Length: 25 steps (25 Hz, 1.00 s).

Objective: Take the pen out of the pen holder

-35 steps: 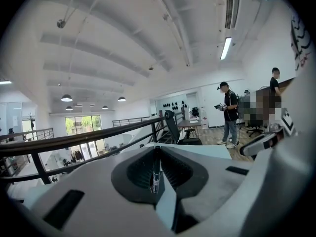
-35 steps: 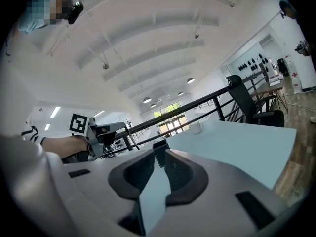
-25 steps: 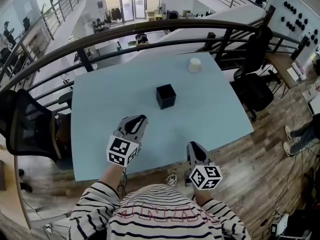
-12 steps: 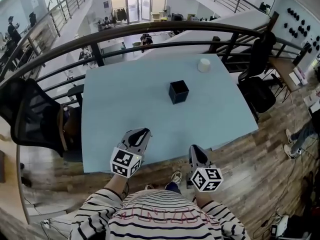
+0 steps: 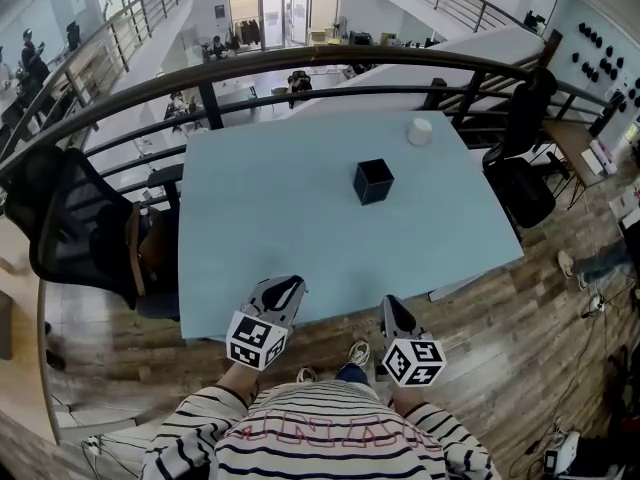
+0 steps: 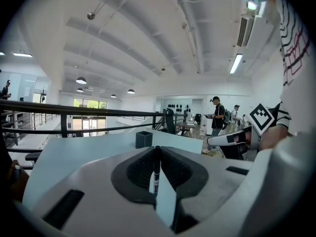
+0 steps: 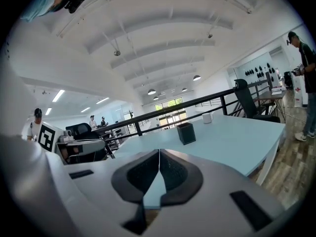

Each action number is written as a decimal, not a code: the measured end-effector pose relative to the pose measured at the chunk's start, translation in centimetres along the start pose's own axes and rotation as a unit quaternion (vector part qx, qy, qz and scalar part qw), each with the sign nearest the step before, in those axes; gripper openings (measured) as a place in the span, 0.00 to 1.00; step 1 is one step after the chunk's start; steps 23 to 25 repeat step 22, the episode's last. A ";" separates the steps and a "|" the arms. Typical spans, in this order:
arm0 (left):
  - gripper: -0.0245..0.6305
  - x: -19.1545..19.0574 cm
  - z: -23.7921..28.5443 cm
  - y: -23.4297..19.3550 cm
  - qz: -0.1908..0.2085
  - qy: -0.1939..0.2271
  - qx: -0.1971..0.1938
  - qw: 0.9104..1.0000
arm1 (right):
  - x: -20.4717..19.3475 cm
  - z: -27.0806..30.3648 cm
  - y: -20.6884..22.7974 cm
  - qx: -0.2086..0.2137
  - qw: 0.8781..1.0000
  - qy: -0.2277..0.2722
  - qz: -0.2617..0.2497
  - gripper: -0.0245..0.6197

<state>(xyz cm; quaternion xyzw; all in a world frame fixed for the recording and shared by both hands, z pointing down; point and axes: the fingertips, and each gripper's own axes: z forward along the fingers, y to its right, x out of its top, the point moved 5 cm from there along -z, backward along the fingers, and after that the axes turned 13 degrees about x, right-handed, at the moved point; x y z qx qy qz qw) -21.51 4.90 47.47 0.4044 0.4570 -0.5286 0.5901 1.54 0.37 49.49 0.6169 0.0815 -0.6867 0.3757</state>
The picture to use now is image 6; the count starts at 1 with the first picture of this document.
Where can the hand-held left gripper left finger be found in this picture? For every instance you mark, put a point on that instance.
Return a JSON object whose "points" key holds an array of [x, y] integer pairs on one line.
{"points": [[98, 194]]}

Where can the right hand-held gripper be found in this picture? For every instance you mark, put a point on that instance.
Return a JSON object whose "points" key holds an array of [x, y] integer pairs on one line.
{"points": [[261, 117]]}

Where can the person's right forearm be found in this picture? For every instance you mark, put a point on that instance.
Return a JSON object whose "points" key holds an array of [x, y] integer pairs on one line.
{"points": [[274, 136]]}

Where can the glass entrance door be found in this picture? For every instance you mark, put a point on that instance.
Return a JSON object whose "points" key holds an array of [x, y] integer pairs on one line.
{"points": [[90, 117]]}

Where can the white tube light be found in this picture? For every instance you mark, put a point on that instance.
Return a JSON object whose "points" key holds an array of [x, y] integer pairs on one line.
{"points": [[22, 55], [235, 63]]}

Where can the black pendant lamp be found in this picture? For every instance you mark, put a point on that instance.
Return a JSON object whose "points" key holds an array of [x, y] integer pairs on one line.
{"points": [[81, 80], [113, 96], [79, 90], [130, 91]]}

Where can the tall black office chair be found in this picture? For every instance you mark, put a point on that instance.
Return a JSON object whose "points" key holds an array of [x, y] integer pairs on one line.
{"points": [[170, 122]]}

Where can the black pen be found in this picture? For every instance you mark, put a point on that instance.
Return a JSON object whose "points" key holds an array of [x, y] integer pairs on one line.
{"points": [[157, 167]]}

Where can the group of black wall items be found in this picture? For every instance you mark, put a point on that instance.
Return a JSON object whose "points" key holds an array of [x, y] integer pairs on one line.
{"points": [[179, 106]]}

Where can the white air conditioner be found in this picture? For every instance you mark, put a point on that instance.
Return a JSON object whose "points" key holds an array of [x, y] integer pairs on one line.
{"points": [[256, 33]]}

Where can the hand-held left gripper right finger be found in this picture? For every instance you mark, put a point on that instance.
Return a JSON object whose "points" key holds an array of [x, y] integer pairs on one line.
{"points": [[212, 181]]}

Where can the grey round ceiling lamp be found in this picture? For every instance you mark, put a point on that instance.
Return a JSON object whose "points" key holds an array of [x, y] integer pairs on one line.
{"points": [[90, 16]]}

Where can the white bag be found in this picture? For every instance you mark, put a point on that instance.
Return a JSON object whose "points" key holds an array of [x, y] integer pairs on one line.
{"points": [[202, 131]]}

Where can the brown wooden side desk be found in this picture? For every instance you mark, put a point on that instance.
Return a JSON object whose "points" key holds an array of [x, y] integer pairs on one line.
{"points": [[186, 125]]}

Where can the person's striped shirt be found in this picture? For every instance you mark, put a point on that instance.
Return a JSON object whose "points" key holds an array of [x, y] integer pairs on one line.
{"points": [[296, 58]]}

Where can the black square cup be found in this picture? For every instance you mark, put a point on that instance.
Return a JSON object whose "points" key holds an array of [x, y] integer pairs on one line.
{"points": [[143, 140]]}

